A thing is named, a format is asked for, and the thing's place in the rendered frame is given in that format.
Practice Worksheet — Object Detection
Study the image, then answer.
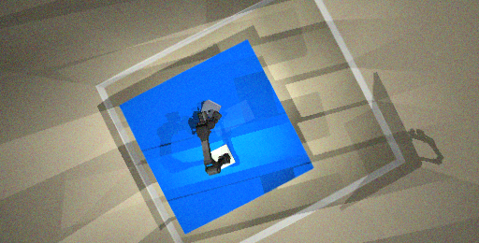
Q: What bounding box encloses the grey sloped panel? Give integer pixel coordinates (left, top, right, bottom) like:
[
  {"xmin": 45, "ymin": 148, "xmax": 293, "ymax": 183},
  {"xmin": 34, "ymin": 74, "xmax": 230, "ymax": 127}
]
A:
[{"xmin": 201, "ymin": 99, "xmax": 221, "ymax": 117}]

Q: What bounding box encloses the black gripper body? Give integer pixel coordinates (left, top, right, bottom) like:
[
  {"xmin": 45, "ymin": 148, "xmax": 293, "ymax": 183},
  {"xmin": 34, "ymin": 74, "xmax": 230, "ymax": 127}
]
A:
[{"xmin": 209, "ymin": 111, "xmax": 222, "ymax": 133}]

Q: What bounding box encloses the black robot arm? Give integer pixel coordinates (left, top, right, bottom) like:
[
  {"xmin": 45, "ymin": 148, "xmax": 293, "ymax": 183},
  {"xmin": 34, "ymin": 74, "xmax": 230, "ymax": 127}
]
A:
[{"xmin": 196, "ymin": 111, "xmax": 231, "ymax": 176}]

